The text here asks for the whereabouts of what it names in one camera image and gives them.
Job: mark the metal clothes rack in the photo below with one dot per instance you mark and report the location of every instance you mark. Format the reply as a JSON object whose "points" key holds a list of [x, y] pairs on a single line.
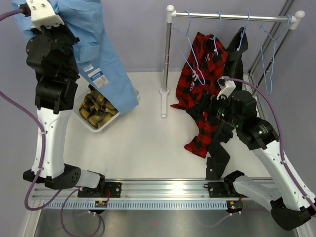
{"points": [[282, 18]]}

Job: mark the white plastic basket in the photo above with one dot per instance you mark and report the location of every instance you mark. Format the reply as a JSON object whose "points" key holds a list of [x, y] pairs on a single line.
{"points": [[79, 99]]}

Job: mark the light blue wire hanger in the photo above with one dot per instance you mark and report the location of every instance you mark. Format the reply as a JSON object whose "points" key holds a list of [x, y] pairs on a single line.
{"points": [[268, 55]]}

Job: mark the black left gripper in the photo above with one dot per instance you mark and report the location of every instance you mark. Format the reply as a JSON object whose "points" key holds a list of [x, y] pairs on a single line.
{"points": [[61, 28]]}

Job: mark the yellow plaid shirt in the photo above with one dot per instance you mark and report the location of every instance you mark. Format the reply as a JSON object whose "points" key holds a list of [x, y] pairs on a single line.
{"points": [[96, 109]]}

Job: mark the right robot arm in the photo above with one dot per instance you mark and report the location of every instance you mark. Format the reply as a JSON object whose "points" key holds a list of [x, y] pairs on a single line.
{"points": [[292, 204]]}

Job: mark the red black plaid shirt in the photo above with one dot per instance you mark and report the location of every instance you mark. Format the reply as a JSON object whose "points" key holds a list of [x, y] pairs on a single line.
{"points": [[197, 84]]}

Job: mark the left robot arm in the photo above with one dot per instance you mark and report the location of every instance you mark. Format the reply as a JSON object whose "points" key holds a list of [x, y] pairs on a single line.
{"points": [[50, 54]]}

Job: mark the white slotted cable duct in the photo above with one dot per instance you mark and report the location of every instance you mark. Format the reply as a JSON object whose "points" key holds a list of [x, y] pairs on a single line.
{"points": [[140, 205]]}

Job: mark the dark grey striped shirt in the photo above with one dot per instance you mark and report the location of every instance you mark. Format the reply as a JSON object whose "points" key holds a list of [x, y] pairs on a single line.
{"points": [[234, 74]]}

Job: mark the blue hanger of grey shirt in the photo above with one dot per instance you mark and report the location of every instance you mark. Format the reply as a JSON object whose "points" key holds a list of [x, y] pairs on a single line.
{"points": [[243, 33]]}

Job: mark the blue hanger of red shirt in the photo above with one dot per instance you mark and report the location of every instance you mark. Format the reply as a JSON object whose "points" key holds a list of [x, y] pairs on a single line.
{"points": [[216, 33]]}

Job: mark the light blue shirt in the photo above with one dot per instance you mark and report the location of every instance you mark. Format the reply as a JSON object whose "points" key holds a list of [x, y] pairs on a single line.
{"points": [[96, 58]]}

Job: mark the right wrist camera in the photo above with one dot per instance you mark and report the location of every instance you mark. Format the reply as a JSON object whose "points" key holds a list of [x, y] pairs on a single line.
{"points": [[227, 86]]}

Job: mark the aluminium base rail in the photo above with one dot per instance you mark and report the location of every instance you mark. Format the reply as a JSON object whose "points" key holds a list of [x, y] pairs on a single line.
{"points": [[161, 189]]}

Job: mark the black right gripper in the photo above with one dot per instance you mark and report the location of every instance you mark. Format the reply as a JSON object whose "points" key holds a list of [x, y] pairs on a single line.
{"points": [[196, 112]]}

